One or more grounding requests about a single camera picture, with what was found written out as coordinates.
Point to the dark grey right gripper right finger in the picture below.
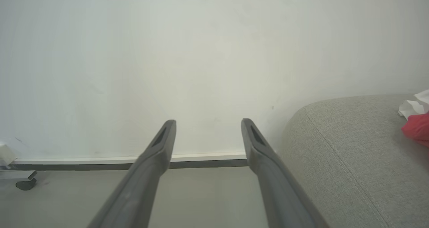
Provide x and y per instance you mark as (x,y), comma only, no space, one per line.
(278,187)

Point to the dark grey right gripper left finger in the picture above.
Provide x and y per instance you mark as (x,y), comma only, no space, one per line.
(140,184)

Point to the red and white basketball jersey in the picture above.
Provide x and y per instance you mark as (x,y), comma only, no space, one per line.
(419,127)

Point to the grey fabric sofa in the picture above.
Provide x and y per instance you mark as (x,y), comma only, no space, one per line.
(352,161)

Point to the black caster wheel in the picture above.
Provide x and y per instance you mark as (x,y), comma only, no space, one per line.
(26,184)

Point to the white box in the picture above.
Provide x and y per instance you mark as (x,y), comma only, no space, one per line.
(6,154)

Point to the white and black wall baseboard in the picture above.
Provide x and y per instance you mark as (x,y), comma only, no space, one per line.
(83,162)

